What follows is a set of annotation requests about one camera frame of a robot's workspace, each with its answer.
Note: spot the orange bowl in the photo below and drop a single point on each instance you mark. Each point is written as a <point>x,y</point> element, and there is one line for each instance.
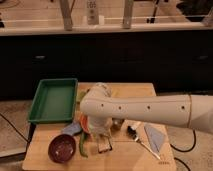
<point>83,123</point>

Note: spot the white eraser bar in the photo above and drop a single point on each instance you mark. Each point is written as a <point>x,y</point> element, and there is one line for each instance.
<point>135,125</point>

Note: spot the metal spoon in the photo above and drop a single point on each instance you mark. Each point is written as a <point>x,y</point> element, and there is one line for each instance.
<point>134,135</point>

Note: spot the white paper cup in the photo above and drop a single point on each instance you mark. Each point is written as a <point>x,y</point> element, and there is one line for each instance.
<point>105,148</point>

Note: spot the blue folded cloth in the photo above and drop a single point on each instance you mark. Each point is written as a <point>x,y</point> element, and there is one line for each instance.
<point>155,137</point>

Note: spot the green leafy vegetable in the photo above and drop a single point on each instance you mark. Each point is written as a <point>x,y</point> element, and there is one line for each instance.
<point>80,96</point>

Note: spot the green chili pepper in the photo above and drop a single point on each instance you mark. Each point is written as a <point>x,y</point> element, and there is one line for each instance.
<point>82,140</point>

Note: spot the blue sponge cloth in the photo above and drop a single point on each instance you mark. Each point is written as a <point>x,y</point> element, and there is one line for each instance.
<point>72,129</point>

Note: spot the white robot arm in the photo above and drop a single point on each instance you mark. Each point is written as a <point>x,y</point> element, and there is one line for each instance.
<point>187,111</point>

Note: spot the dark purple bowl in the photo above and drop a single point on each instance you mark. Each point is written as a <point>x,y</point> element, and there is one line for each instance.
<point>62,148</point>

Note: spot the white remote on shelf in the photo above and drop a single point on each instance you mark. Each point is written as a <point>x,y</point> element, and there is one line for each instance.
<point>92,12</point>

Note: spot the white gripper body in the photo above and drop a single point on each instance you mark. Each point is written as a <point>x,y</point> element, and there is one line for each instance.
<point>99,126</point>

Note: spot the green plastic tray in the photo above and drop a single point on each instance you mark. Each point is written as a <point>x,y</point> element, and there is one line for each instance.
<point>54,101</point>

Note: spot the small dark metal cup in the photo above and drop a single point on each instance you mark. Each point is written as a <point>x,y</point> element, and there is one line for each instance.
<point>117,123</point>

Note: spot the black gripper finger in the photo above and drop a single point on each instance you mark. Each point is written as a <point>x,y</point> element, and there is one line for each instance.
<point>100,146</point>
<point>109,143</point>

